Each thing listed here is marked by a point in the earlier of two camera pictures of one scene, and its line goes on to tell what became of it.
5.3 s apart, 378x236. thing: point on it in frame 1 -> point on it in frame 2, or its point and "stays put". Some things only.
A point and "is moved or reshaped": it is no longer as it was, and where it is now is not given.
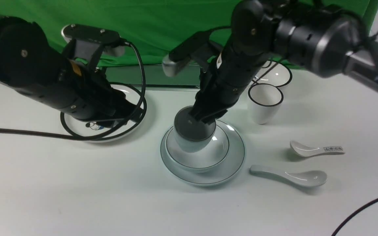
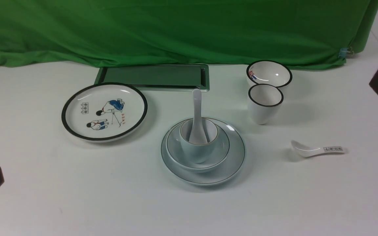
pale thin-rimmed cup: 191,135 is moved or reshaped
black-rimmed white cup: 265,100 stays put
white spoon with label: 301,150 stays put
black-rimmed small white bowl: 274,73 stays put
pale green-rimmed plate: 230,167 stays put
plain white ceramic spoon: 304,178 -> 197,137
